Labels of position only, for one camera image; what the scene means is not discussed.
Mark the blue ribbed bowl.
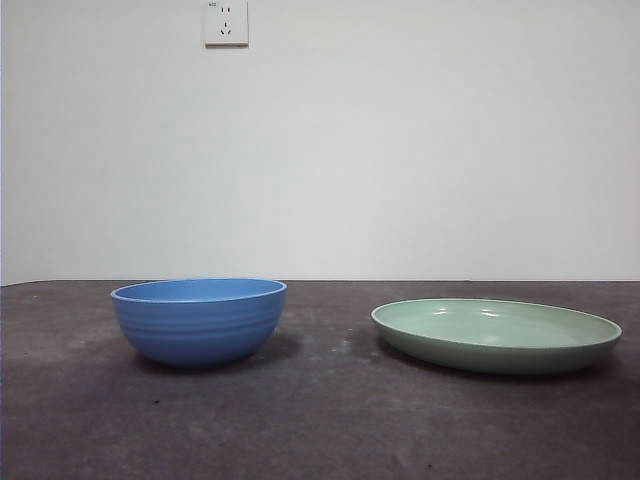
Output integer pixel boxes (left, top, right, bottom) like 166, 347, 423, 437
110, 277, 289, 371

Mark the green shallow plate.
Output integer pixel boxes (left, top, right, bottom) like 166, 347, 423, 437
370, 297, 624, 376

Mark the white wall socket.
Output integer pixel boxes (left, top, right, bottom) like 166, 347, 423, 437
204, 0, 250, 50

